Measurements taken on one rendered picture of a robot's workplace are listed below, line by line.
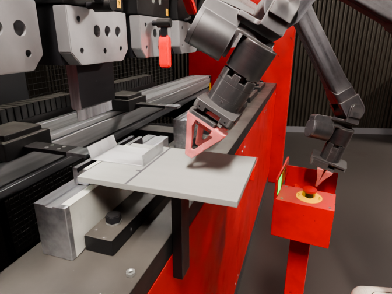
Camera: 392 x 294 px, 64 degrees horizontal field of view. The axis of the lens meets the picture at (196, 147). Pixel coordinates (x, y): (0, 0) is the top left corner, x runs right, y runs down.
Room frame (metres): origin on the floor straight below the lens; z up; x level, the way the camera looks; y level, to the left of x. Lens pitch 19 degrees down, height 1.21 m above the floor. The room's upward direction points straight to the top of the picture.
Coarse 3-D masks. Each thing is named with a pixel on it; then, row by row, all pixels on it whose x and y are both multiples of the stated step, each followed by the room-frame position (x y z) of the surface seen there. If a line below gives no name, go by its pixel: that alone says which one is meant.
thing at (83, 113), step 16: (96, 64) 0.55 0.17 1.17; (112, 64) 0.60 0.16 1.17; (80, 80) 0.51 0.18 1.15; (96, 80) 0.55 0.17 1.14; (112, 80) 0.59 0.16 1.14; (80, 96) 0.50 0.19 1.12; (96, 96) 0.54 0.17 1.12; (112, 96) 0.59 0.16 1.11; (80, 112) 0.51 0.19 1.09; (96, 112) 0.55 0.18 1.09
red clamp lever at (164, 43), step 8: (152, 24) 0.68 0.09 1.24; (160, 24) 0.67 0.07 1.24; (168, 24) 0.67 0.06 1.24; (160, 40) 0.67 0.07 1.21; (168, 40) 0.67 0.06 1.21; (160, 48) 0.67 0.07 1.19; (168, 48) 0.67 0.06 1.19; (160, 56) 0.67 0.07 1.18; (168, 56) 0.67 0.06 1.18; (160, 64) 0.67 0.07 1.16; (168, 64) 0.67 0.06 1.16
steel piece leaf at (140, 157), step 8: (160, 144) 0.57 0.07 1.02; (104, 152) 0.57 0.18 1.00; (112, 152) 0.57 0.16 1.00; (120, 152) 0.57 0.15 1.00; (128, 152) 0.57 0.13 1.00; (136, 152) 0.57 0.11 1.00; (144, 152) 0.57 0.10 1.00; (152, 152) 0.54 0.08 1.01; (160, 152) 0.57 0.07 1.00; (104, 160) 0.53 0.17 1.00; (112, 160) 0.53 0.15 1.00; (120, 160) 0.53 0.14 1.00; (128, 160) 0.53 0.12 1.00; (136, 160) 0.53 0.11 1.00; (144, 160) 0.51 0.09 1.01
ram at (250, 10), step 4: (220, 0) 1.23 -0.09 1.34; (224, 0) 1.28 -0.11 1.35; (228, 0) 1.34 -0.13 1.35; (232, 0) 1.41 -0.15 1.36; (236, 0) 1.49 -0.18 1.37; (252, 0) 1.88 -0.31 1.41; (256, 0) 2.02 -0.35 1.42; (260, 0) 2.18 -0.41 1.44; (232, 4) 1.41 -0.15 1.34; (236, 4) 1.49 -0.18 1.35; (240, 4) 1.57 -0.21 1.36; (244, 4) 1.67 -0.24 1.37; (256, 4) 2.03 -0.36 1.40; (240, 8) 1.58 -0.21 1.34; (244, 8) 1.68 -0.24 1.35; (248, 8) 1.79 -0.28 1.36; (252, 8) 1.89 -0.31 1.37; (248, 12) 1.79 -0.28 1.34; (252, 12) 1.90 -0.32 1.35
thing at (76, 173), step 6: (126, 138) 0.67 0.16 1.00; (132, 138) 0.68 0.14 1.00; (138, 138) 0.67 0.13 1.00; (120, 144) 0.63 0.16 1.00; (84, 162) 0.52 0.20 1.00; (90, 162) 0.53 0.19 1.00; (72, 168) 0.50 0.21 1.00; (78, 168) 0.50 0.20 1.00; (84, 168) 0.50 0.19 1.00; (78, 174) 0.50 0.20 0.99
